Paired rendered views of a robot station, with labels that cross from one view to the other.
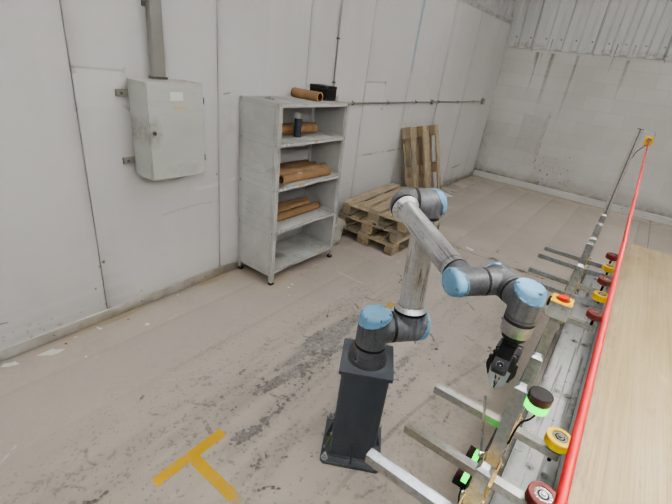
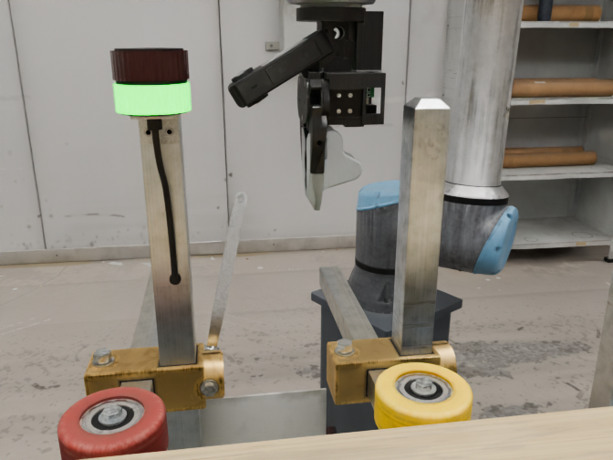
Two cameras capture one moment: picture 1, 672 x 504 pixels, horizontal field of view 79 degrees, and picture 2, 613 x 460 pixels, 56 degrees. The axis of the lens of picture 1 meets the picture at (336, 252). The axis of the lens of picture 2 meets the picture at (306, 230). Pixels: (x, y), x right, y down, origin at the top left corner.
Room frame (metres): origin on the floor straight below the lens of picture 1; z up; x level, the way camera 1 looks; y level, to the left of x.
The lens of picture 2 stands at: (0.60, -1.02, 1.18)
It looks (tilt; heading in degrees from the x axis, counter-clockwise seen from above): 18 degrees down; 47
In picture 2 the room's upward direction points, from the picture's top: straight up
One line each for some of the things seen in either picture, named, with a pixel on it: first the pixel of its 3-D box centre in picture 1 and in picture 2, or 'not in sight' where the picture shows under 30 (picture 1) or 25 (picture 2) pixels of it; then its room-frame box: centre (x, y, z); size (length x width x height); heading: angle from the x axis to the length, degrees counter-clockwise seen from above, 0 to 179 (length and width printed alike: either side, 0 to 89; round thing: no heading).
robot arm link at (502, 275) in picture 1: (500, 281); not in sight; (1.15, -0.53, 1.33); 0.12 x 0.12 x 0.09; 17
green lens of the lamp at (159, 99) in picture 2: (537, 404); (152, 96); (0.83, -0.58, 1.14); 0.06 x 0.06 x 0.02
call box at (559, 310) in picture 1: (559, 308); not in sight; (1.28, -0.83, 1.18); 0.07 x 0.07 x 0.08; 56
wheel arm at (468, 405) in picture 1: (492, 419); (363, 346); (1.06, -0.61, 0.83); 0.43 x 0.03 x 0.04; 56
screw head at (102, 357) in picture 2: not in sight; (102, 356); (0.80, -0.50, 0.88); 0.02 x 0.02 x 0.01
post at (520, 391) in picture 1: (497, 446); (174, 299); (0.86, -0.54, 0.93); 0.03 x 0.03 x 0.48; 56
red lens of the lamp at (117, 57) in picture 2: (540, 397); (150, 64); (0.83, -0.58, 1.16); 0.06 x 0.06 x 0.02
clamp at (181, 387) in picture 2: (488, 472); (158, 380); (0.84, -0.53, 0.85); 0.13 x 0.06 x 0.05; 146
